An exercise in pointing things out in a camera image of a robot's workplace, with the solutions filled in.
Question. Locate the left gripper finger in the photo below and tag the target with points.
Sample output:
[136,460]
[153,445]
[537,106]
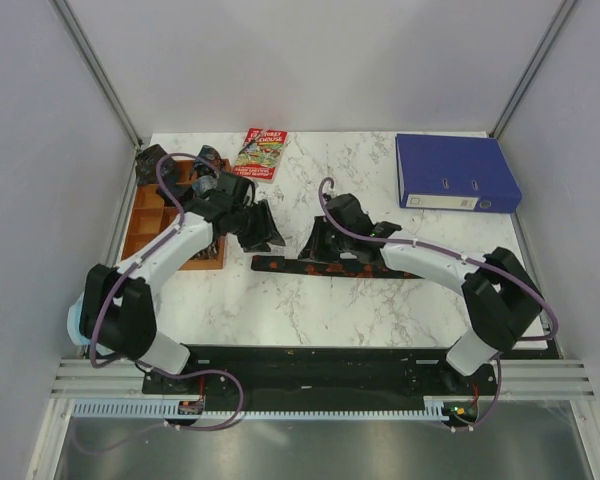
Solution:
[269,231]
[255,242]

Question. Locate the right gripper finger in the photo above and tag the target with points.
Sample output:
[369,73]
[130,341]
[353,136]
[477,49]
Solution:
[316,247]
[349,252]

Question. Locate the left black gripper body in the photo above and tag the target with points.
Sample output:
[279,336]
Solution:
[246,219]

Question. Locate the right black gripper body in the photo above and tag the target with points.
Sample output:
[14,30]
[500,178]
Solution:
[336,239]

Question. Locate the black tie orange flowers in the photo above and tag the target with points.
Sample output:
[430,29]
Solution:
[342,269]

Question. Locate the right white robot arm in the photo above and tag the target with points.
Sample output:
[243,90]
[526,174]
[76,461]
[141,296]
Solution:
[501,299]

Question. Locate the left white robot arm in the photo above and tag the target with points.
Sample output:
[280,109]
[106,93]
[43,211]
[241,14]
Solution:
[117,312]

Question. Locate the rolled grey blue tie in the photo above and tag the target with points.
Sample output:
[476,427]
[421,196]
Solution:
[204,184]

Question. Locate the dark navy tie in tray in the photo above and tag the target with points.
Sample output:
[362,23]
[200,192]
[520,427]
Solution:
[173,189]

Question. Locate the rolled teal patterned tie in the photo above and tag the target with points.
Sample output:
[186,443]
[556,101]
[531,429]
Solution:
[208,162]

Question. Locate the red paperback book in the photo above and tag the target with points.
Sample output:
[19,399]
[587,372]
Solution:
[260,154]

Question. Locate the wooden compartment tray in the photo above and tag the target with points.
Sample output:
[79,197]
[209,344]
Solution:
[149,217]

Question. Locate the dark blue patterned tie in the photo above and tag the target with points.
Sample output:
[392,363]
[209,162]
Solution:
[145,167]

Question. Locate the blue ring binder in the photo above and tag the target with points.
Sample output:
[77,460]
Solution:
[458,173]

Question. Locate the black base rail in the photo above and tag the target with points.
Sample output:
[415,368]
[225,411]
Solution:
[321,377]

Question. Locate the white slotted cable duct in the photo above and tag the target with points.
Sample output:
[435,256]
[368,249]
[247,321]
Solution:
[190,408]

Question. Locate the aluminium extrusion rail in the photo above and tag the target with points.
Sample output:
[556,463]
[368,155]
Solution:
[523,380]

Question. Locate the left aluminium frame post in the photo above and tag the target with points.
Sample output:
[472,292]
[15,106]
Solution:
[83,45]

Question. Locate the aluminium frame post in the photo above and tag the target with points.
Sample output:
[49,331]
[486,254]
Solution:
[541,52]
[83,45]

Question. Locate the right aluminium frame post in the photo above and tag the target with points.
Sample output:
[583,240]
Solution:
[541,52]

